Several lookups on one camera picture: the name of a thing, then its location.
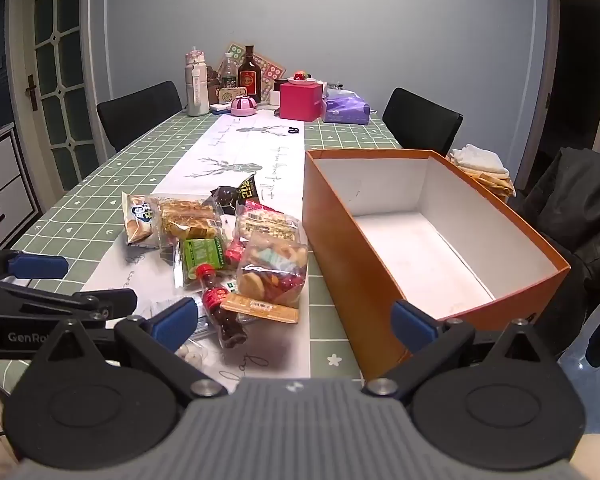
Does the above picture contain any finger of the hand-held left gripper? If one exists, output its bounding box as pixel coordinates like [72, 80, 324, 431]
[0, 280, 138, 321]
[0, 245, 70, 281]

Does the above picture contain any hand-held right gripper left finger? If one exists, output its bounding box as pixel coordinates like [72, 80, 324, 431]
[32, 297, 228, 400]

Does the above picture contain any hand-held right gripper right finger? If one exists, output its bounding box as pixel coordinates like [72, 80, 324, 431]
[362, 300, 563, 397]

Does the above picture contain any clear jelly cup pack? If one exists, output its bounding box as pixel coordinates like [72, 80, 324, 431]
[172, 335, 215, 376]

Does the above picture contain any small red-capped dark bottle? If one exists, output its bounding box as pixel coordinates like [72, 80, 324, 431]
[195, 262, 248, 350]

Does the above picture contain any green snack packet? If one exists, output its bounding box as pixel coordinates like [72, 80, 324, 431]
[172, 236, 237, 289]

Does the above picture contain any orange cardboard box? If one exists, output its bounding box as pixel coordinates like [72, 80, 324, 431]
[302, 148, 572, 382]

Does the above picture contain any blue and white snack packet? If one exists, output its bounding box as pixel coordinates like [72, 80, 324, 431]
[121, 191, 161, 248]

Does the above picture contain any orange snack packet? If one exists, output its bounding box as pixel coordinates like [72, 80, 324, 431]
[220, 292, 300, 324]

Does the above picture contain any clear waffle packet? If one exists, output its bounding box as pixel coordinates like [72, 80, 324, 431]
[155, 195, 226, 248]

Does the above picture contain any clear bag of mixed snacks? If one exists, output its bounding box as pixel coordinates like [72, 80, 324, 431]
[236, 230, 310, 309]

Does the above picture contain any dark brown snack packet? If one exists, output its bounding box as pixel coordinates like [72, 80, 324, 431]
[210, 186, 241, 221]

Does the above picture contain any clear pale cracker packet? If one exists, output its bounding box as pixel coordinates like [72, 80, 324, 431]
[232, 201, 301, 243]

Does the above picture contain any black and gold snack packet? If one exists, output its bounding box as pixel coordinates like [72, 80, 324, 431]
[235, 173, 258, 206]

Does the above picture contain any white drawer cabinet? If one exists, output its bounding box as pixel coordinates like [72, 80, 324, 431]
[0, 125, 43, 251]

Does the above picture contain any green checked tablecloth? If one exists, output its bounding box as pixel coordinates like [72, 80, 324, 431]
[0, 107, 411, 401]

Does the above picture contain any stack of folded cloths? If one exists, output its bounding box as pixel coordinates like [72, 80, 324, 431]
[447, 143, 517, 198]

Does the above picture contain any black chair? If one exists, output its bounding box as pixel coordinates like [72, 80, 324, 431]
[96, 80, 183, 153]
[382, 87, 464, 153]

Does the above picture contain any white deer print table runner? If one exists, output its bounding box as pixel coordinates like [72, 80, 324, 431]
[80, 112, 313, 381]

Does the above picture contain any glass-paned door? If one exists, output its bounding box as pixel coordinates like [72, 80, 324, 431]
[5, 0, 111, 181]

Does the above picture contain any purple tissue pack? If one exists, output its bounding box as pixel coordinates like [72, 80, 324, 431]
[321, 89, 371, 125]

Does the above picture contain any pink round container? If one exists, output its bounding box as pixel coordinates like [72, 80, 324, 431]
[230, 94, 258, 117]

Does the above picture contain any white thermos with pink cap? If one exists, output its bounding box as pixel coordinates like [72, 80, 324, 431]
[183, 47, 208, 117]

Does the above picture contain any small beige radio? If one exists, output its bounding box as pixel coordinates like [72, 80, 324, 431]
[215, 86, 247, 106]

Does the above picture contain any pink gift box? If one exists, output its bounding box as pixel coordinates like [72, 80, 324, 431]
[279, 81, 326, 122]

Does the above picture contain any brown liquor bottle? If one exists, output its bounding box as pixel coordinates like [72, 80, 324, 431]
[238, 45, 262, 103]

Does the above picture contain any clear plastic water bottle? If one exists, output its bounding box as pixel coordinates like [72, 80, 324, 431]
[219, 52, 240, 90]

